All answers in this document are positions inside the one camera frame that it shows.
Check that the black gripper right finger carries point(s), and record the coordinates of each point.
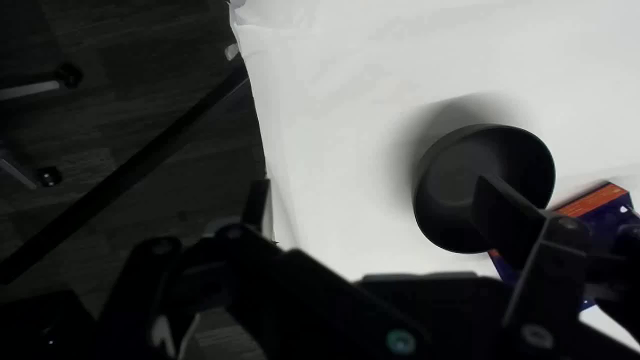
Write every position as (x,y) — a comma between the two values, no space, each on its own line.
(563,336)

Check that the blue orange tool holder block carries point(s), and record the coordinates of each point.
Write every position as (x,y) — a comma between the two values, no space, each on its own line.
(593,213)

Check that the office chair base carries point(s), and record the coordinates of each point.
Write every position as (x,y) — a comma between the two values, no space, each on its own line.
(23,109)

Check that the black bowl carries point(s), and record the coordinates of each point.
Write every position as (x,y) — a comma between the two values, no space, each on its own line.
(466,186)

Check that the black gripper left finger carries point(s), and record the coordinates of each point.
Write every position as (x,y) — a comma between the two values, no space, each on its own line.
(289,302)

